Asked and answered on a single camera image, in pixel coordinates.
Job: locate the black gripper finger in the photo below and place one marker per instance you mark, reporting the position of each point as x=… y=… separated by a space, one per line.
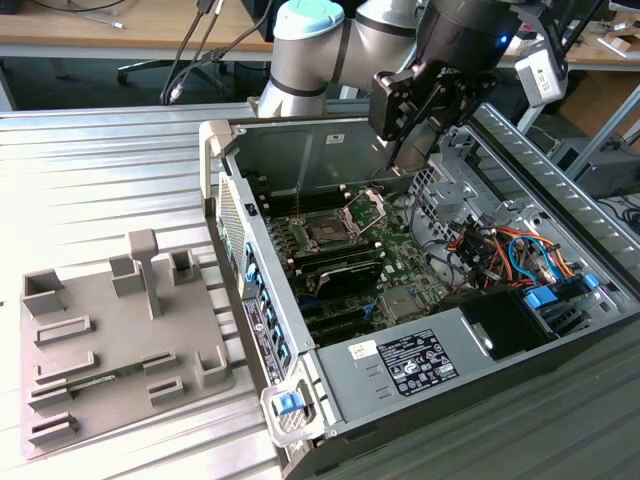
x=395 y=105
x=467 y=100

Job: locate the silver CPU green board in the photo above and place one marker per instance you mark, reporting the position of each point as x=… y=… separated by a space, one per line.
x=415 y=150

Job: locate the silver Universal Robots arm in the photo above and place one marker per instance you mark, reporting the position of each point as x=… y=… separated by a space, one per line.
x=310 y=60

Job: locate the black RAM slot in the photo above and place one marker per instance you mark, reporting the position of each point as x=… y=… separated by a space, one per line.
x=320 y=197
x=320 y=192
x=320 y=207
x=340 y=248
x=340 y=260
x=320 y=202

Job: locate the CPU socket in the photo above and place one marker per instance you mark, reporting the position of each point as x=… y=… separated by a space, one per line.
x=325 y=232

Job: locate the black expansion slot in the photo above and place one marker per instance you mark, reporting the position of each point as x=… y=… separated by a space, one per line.
x=345 y=332
x=340 y=312

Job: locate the silver metal drive cage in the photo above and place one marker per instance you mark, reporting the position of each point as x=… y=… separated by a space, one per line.
x=450 y=200

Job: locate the open grey PC case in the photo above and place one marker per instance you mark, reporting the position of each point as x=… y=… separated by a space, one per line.
x=300 y=150

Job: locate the brown cardboard box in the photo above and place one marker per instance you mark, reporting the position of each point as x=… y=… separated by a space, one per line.
x=600 y=100

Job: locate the grey computer tower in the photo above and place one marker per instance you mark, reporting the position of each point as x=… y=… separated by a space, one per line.
x=600 y=165

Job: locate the green motherboard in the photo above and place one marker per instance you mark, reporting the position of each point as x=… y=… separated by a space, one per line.
x=410 y=270

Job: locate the black expansion card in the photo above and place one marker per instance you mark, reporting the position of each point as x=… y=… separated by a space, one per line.
x=350 y=277

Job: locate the grey chipset heatsink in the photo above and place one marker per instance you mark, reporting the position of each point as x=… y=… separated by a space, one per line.
x=400 y=304

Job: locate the blue disk carrier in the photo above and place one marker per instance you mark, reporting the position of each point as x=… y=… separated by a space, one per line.
x=542 y=299

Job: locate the white paper label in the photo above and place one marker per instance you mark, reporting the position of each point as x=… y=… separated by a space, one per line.
x=362 y=349

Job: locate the black office chair base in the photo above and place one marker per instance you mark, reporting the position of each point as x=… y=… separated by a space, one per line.
x=150 y=67

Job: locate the black rating label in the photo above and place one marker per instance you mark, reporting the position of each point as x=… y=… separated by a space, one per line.
x=417 y=362

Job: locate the light wooden desk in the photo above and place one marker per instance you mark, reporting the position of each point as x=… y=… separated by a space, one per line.
x=145 y=32

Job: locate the grey power supply unit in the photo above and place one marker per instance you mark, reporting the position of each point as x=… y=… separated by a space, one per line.
x=360 y=390

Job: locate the blue case latch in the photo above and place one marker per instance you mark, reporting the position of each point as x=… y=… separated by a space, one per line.
x=289 y=404

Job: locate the grey plastic parts rack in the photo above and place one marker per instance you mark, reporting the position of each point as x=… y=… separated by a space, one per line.
x=125 y=350

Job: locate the green RAM stick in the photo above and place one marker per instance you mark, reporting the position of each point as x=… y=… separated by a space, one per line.
x=115 y=374

